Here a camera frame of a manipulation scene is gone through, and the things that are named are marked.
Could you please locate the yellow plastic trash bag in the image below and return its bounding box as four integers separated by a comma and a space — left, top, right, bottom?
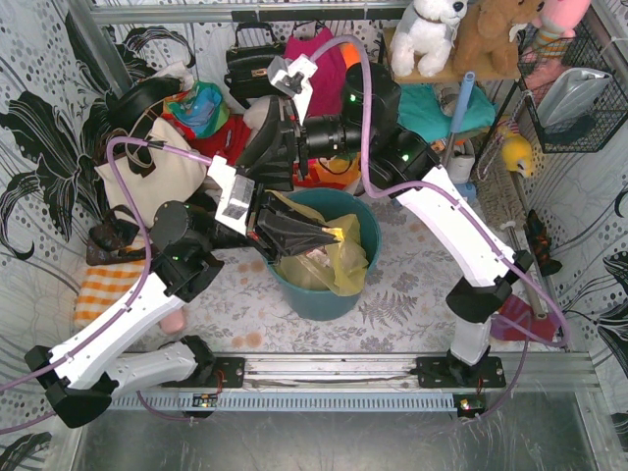
272, 188, 381, 297

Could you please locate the teal plastic trash bin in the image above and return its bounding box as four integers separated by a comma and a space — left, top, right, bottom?
267, 188, 382, 321

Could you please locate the light blue floor squeegee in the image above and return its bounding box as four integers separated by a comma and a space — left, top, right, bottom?
441, 71, 475, 186

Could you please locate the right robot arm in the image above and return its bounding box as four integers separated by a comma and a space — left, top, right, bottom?
236, 56, 532, 386

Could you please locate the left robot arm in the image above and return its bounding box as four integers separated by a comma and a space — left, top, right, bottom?
25, 188, 347, 429

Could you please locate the rainbow striped fabric bag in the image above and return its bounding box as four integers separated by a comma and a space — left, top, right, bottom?
292, 153, 361, 190

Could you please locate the crumpled white paper trash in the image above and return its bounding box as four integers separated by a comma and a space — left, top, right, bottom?
305, 247, 331, 266

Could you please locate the red fabric bag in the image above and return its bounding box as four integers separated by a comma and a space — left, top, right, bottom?
188, 115, 251, 165

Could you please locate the magenta fabric bag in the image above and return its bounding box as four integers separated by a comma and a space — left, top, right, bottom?
285, 27, 346, 118

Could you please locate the cream canvas tote bag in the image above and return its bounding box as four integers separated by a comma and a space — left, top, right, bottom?
96, 118, 207, 228

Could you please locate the colourful cartoon fabric bag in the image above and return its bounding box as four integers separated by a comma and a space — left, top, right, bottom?
161, 81, 230, 140

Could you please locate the white fluffy plush sheep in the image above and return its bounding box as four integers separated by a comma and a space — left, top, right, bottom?
243, 95, 274, 132

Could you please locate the orange plush toy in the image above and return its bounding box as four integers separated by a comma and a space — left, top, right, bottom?
340, 43, 360, 69

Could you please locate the black leather handbag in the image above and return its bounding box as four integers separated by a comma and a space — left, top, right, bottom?
224, 22, 286, 109

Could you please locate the teal folded cloth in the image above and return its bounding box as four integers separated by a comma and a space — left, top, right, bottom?
397, 84, 496, 142

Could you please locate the pink foam roller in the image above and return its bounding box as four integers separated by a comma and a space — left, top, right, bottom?
159, 308, 186, 336

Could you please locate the orange checkered cloth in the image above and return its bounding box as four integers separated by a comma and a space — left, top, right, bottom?
74, 261, 143, 329

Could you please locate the white sneaker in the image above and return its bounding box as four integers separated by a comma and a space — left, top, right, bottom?
445, 139, 476, 184

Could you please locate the wooden shelf rack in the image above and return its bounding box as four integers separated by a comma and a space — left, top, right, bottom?
377, 26, 531, 183

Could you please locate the white plush dog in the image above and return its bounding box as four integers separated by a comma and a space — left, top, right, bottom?
390, 0, 468, 78

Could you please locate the black round hat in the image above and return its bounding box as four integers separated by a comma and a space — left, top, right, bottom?
107, 77, 183, 131

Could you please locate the brown teddy bear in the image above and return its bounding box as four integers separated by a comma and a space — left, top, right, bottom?
452, 0, 545, 76

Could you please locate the yellow plush duck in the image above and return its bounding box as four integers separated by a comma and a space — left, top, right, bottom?
497, 122, 535, 178

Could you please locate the dark patterned cloth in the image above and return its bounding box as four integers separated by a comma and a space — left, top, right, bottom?
524, 209, 562, 277

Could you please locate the silver foil pouch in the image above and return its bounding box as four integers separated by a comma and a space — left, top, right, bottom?
537, 68, 613, 128

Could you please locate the red purple sock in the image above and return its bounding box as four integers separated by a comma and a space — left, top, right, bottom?
491, 294, 559, 344

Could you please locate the pink plush toy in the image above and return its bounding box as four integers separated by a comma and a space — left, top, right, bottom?
532, 0, 591, 49

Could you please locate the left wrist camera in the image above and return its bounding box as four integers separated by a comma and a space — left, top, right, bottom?
207, 156, 255, 236

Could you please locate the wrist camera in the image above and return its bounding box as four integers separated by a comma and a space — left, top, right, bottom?
267, 54, 318, 124
207, 156, 255, 236

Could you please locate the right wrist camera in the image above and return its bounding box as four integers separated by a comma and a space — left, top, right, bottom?
267, 54, 318, 124

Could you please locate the brown leather strap bag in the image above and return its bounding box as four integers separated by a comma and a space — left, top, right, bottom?
85, 130, 187, 266

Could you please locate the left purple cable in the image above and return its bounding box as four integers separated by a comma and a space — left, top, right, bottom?
0, 135, 217, 436

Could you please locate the purple cable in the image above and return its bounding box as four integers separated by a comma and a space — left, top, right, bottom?
0, 135, 217, 436
311, 34, 571, 421

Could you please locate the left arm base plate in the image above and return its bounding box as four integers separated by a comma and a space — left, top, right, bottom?
161, 356, 245, 389

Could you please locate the long handled brush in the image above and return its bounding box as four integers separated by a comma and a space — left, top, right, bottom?
473, 151, 549, 320

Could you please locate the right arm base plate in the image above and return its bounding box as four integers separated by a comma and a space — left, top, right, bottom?
410, 356, 506, 389

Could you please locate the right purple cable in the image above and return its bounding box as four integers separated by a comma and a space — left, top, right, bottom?
311, 34, 571, 421

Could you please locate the black wire basket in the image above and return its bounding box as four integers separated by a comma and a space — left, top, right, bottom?
518, 24, 627, 153

